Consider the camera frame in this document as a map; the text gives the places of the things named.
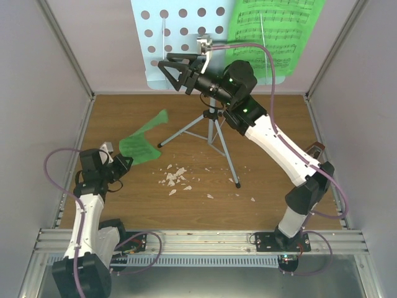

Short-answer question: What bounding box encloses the large white paper scrap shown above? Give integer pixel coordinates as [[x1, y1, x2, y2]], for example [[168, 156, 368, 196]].
[[166, 167, 187, 187]]

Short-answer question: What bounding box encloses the grey slotted cable duct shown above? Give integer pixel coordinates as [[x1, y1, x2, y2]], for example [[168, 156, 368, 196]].
[[110, 255, 279, 268]]

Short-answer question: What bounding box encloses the light blue music stand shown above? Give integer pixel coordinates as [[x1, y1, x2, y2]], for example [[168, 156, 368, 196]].
[[130, 0, 288, 189]]

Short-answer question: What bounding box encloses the green sheet music page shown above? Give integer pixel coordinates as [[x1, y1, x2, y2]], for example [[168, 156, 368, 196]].
[[227, 0, 325, 76], [118, 109, 168, 165]]

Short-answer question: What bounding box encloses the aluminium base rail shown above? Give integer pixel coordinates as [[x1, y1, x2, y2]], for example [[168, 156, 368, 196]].
[[33, 229, 369, 255]]

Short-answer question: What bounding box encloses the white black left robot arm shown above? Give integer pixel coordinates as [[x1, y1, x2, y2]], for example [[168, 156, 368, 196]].
[[52, 142, 133, 297]]

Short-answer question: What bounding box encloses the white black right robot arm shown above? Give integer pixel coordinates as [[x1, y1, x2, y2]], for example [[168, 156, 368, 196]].
[[158, 53, 334, 251]]

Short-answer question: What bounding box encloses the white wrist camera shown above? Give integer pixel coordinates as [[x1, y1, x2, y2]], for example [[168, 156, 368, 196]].
[[99, 142, 114, 165], [197, 34, 213, 74]]

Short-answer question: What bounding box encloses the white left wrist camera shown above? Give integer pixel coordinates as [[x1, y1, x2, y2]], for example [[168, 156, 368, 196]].
[[99, 142, 114, 165]]

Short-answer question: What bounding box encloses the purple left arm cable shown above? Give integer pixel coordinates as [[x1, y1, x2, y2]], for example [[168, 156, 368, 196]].
[[43, 148, 87, 298]]

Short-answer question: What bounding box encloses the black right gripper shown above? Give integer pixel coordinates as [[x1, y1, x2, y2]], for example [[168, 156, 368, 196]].
[[159, 53, 236, 107]]

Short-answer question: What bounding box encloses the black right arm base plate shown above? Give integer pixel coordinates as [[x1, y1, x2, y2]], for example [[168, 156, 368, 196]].
[[254, 232, 311, 253]]

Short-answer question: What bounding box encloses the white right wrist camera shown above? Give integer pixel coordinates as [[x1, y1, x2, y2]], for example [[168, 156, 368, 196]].
[[197, 34, 213, 74]]

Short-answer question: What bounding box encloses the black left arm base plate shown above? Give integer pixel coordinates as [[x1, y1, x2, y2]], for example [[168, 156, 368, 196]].
[[120, 234, 147, 254]]

